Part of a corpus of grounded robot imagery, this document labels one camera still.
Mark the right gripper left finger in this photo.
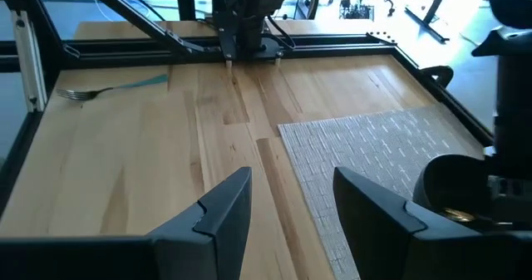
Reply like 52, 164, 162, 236
0, 166, 254, 280

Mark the grey woven placemat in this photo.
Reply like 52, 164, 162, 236
277, 102, 485, 280

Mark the black table frame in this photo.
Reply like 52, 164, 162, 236
0, 0, 496, 217

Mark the black floor stand leg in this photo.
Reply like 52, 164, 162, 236
404, 0, 455, 45

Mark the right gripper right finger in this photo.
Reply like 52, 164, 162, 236
332, 166, 532, 280

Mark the grey metal part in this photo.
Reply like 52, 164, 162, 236
487, 174, 532, 228

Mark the black cylindrical cup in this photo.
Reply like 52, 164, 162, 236
412, 153, 500, 233

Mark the tall black cylindrical object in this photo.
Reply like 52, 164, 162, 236
470, 0, 532, 178

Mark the black curved clamp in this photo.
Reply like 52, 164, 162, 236
419, 64, 456, 88

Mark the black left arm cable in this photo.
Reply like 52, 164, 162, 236
264, 14, 297, 52

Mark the white strip on post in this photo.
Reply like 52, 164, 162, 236
11, 9, 47, 113

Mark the fork with teal handle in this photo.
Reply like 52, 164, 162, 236
55, 73, 170, 102

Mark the gold metal piece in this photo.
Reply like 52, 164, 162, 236
441, 206, 475, 224

